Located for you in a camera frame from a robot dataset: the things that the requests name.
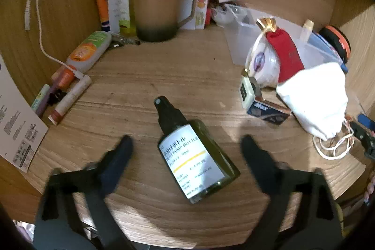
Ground white and brown lip balm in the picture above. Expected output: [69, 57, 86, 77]
[48, 76, 92, 125]

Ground dark green spray bottle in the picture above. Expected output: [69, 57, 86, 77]
[154, 96, 241, 205]

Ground brown ceramic mug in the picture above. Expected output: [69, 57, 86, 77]
[133, 0, 197, 42]

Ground purple stick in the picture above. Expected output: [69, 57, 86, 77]
[35, 86, 57, 119]

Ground orange standing tube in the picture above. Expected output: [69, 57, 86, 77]
[94, 0, 110, 33]

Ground orange and black round case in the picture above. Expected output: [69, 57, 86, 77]
[319, 26, 351, 64]

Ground wooden desktop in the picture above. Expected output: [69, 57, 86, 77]
[26, 23, 367, 249]

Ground orange and green sunscreen tube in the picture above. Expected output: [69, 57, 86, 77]
[52, 31, 112, 89]

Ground bunch of keys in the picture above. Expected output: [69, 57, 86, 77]
[110, 32, 141, 48]

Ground round white lidded container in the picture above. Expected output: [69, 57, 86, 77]
[244, 33, 282, 89]

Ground small pale green box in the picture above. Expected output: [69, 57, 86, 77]
[241, 68, 263, 110]

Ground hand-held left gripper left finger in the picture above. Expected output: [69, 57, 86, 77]
[33, 134, 135, 250]

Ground beige wooden tag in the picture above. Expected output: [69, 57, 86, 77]
[299, 19, 315, 42]

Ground red pouch with gold top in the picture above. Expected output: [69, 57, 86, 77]
[256, 17, 305, 83]

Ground clear plastic storage box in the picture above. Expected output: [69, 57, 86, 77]
[224, 4, 349, 75]

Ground white cable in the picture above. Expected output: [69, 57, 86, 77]
[25, 0, 84, 81]

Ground pale green lip balm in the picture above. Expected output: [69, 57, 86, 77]
[31, 84, 51, 111]

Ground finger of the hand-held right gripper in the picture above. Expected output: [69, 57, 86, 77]
[358, 113, 375, 133]
[350, 120, 375, 161]

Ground white printed card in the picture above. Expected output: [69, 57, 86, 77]
[0, 54, 49, 173]

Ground fruit print box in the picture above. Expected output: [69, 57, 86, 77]
[196, 0, 210, 29]

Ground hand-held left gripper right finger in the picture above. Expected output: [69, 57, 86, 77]
[240, 134, 345, 250]

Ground dark blue staple box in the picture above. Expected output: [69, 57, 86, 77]
[247, 98, 292, 126]

